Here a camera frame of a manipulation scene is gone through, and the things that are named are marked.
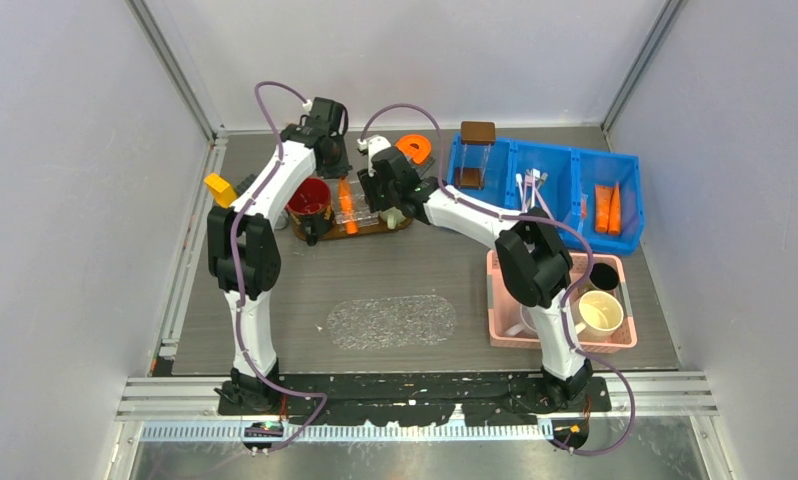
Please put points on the cream yellow mug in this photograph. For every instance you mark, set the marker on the cream yellow mug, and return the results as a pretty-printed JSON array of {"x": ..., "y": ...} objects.
[{"x": 596, "y": 316}]

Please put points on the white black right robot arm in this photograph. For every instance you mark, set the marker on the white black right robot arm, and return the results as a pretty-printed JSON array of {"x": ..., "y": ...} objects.
[{"x": 534, "y": 263}]

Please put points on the black mug in basket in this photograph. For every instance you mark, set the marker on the black mug in basket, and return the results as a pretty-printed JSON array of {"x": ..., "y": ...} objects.
[{"x": 604, "y": 277}]

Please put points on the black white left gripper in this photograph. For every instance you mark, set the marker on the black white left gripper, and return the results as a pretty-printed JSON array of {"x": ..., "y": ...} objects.
[{"x": 342, "y": 167}]

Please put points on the dark grey studded baseplate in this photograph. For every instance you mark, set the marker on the dark grey studded baseplate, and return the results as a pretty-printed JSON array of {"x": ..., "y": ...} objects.
[{"x": 245, "y": 184}]

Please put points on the clear holder with brown lid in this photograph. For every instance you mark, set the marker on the clear holder with brown lid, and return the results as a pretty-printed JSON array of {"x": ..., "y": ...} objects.
[{"x": 477, "y": 139}]

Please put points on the lilac translucent mug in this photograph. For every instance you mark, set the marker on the lilac translucent mug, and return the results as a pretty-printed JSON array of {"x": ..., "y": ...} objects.
[{"x": 521, "y": 324}]

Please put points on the white toothbrush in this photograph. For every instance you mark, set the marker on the white toothbrush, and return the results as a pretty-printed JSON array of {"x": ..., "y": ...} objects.
[{"x": 528, "y": 189}]

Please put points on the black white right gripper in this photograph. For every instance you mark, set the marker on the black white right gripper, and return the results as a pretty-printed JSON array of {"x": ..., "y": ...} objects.
[{"x": 369, "y": 179}]

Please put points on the blue plastic organizer bin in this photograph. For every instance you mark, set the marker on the blue plastic organizer bin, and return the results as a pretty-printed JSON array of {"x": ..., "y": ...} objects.
[{"x": 569, "y": 189}]

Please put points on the clear glass toothbrush holder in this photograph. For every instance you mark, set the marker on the clear glass toothbrush holder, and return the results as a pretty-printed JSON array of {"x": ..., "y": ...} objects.
[{"x": 361, "y": 209}]

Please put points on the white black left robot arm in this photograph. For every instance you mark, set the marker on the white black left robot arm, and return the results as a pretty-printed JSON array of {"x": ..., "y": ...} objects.
[{"x": 244, "y": 257}]

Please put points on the red glitter toy microphone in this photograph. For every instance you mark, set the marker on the red glitter toy microphone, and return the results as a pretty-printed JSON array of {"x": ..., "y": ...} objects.
[{"x": 282, "y": 221}]

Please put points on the grey baseplate with orange track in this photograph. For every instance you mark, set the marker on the grey baseplate with orange track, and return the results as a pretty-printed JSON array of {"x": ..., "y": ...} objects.
[{"x": 418, "y": 150}]

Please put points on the pink plastic basket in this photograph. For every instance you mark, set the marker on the pink plastic basket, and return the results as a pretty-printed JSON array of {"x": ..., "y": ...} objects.
[{"x": 501, "y": 305}]

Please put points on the light green mug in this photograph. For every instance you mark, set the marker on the light green mug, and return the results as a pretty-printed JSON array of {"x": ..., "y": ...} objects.
[{"x": 392, "y": 217}]

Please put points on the yellow toy block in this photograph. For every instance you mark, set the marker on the yellow toy block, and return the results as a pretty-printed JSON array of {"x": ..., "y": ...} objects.
[{"x": 224, "y": 193}]

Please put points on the brown oval wooden tray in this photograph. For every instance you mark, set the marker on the brown oval wooden tray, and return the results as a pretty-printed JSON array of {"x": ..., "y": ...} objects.
[{"x": 338, "y": 231}]

